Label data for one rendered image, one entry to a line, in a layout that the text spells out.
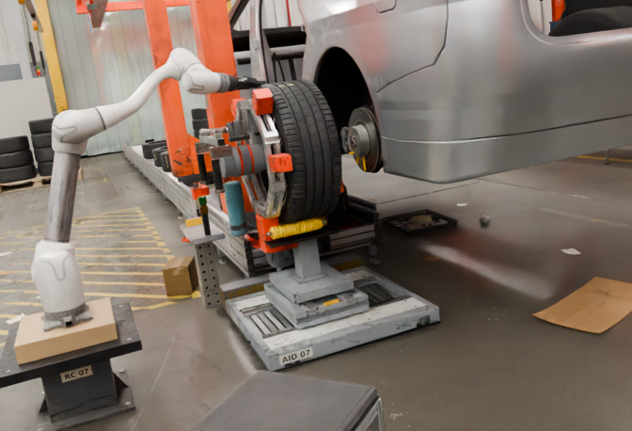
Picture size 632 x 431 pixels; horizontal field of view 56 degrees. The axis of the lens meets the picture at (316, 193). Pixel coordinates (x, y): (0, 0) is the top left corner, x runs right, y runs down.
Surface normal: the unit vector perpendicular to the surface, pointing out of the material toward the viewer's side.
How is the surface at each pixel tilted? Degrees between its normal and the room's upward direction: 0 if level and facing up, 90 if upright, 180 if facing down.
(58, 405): 90
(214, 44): 90
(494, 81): 95
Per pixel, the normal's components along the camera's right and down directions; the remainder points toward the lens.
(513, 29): -0.02, 0.16
